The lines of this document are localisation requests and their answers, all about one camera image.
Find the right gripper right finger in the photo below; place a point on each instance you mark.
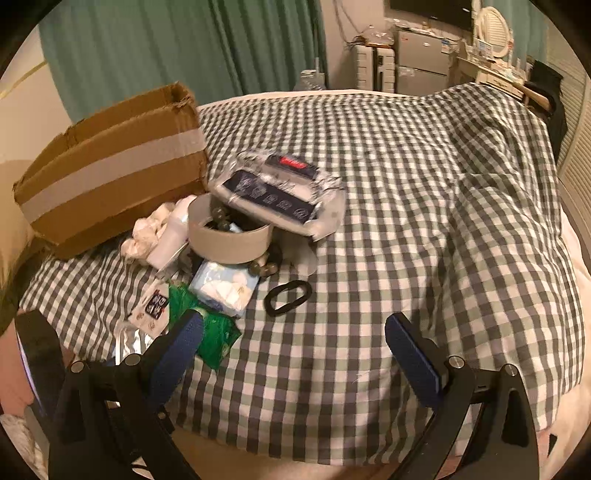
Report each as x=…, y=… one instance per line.
x=503, y=443

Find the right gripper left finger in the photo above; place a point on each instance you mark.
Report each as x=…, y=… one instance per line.
x=109, y=416

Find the white snack packet black label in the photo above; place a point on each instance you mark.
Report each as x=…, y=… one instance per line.
x=151, y=314

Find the blue white tissue pack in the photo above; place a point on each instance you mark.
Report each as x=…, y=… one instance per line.
x=226, y=289

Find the white plastic bottle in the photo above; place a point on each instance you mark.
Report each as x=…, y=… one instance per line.
x=174, y=238

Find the beige round tape roll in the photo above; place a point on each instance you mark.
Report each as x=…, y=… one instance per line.
x=223, y=247

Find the black hair band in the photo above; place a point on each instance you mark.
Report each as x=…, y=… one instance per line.
x=286, y=297

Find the clear bag with dark packs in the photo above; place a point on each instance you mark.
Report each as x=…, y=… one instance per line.
x=284, y=191

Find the person left hand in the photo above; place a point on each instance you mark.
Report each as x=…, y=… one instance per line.
x=15, y=391

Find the green plastic wrapper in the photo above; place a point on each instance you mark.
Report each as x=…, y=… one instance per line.
x=220, y=331

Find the crumpled white tissue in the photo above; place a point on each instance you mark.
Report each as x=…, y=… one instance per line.
x=146, y=234

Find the brown cardboard box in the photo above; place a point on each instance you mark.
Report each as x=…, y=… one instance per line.
x=92, y=182

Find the teal window curtain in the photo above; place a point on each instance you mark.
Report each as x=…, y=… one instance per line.
x=102, y=52

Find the white dressing table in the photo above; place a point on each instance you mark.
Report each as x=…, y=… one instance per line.
x=486, y=76

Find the black garment on chair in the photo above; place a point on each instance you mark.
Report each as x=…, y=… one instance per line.
x=548, y=82

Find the grey small fridge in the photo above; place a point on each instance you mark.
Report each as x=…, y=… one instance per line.
x=422, y=63

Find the white suitcase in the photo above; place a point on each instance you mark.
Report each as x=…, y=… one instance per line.
x=375, y=68

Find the round white vanity mirror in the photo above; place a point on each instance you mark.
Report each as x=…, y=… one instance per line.
x=492, y=28

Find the black wall television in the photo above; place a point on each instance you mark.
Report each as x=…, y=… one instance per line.
x=457, y=13

